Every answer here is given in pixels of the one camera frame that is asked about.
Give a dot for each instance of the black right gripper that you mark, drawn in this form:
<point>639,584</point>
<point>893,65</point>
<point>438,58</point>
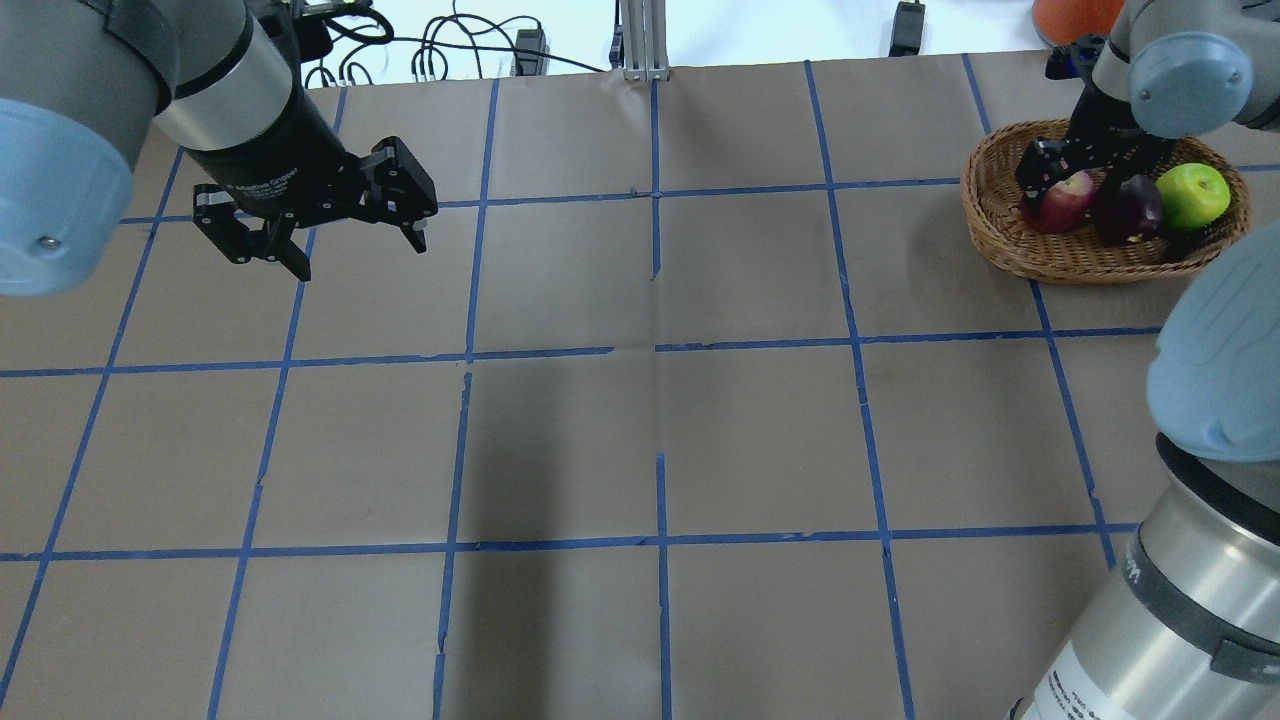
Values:
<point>1108,130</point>

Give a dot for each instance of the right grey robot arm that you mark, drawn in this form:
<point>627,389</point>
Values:
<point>1185,626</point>

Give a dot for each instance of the black power adapter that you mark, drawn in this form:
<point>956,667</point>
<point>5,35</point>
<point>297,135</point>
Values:
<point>907,29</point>

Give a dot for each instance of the woven wicker basket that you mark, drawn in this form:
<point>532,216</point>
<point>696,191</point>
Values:
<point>1001,234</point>

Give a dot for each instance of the orange bucket with lid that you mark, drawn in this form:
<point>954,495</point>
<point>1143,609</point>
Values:
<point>1059,23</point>

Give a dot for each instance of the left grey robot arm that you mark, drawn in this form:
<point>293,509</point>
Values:
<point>84,82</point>

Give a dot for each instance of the aluminium frame post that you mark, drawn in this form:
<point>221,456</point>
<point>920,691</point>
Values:
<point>640,47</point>

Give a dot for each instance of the green apple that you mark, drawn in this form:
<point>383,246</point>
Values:
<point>1193,196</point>

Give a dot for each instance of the dark red apple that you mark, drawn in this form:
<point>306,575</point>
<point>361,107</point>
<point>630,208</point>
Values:
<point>1129,212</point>

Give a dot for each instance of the red yellow apple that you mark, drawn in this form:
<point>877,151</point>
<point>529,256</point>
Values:
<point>1064,207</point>

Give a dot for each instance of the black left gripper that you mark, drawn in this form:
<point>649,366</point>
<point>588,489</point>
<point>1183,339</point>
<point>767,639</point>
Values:
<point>272,150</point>

